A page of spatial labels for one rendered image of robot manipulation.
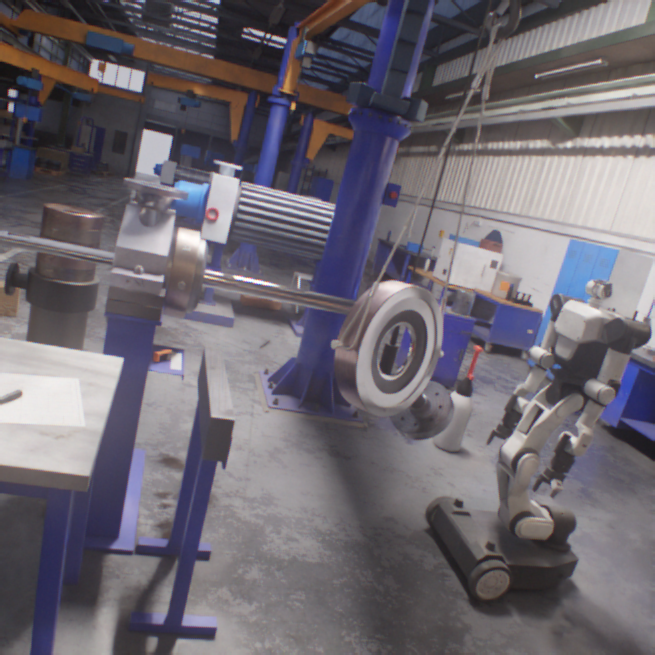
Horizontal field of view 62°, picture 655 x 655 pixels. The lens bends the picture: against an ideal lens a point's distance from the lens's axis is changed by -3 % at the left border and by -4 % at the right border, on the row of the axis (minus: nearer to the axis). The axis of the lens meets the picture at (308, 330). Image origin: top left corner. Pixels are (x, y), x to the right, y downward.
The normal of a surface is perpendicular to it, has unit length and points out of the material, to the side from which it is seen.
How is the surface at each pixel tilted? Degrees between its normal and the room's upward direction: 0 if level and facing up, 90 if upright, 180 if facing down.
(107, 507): 90
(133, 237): 45
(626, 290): 90
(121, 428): 90
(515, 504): 90
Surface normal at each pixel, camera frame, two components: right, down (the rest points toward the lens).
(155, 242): 0.32, -0.46
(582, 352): -0.58, 0.19
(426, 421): -0.43, -0.64
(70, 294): 0.51, 0.33
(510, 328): 0.18, 0.29
